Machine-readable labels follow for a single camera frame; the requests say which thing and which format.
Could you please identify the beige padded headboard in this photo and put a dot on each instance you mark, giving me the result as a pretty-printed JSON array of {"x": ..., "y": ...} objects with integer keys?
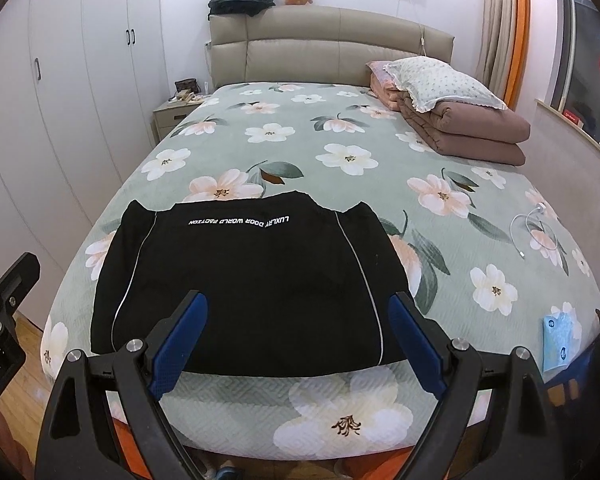
[{"x": 305, "y": 45}]

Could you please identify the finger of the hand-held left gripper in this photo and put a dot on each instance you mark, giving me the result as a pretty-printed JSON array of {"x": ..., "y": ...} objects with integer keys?
[{"x": 12, "y": 282}]

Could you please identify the dark window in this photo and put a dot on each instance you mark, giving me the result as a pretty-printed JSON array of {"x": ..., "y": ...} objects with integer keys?
[{"x": 587, "y": 35}]

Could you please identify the beige nightstand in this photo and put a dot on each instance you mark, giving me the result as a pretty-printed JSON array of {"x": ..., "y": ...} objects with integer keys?
[{"x": 172, "y": 117}]

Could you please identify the blue tissue packet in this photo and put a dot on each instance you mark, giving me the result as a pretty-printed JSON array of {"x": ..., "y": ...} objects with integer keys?
[{"x": 557, "y": 342}]

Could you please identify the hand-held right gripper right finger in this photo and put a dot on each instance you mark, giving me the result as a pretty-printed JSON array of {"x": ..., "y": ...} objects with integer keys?
[{"x": 420, "y": 345}]

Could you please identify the black jacket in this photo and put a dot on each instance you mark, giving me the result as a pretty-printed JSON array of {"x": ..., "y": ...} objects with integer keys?
[{"x": 250, "y": 285}]

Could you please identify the folded pink blanket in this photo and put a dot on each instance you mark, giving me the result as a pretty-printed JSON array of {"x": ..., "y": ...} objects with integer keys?
[{"x": 382, "y": 82}]

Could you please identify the white wardrobe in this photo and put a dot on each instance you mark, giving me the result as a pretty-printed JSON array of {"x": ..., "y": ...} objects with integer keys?
[{"x": 80, "y": 85}]

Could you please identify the beige and orange curtain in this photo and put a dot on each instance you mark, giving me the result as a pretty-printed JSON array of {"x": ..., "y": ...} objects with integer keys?
[{"x": 502, "y": 20}]

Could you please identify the brown patterned bag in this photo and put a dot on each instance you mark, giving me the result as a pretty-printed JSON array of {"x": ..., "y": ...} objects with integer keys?
[{"x": 186, "y": 85}]

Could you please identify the folded brown quilt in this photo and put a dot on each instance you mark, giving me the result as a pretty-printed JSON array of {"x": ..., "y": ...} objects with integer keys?
[{"x": 472, "y": 132}]

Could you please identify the white floral pillow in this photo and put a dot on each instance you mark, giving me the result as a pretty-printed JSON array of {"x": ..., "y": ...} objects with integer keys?
[{"x": 445, "y": 82}]

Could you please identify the dark folded clothes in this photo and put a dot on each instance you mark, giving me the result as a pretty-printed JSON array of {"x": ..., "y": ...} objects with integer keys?
[{"x": 242, "y": 0}]

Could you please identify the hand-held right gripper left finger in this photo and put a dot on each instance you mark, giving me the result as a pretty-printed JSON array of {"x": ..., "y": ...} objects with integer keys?
[{"x": 180, "y": 340}]

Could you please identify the green floral bed sheet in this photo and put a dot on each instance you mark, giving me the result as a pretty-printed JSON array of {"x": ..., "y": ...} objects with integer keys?
[{"x": 330, "y": 125}]

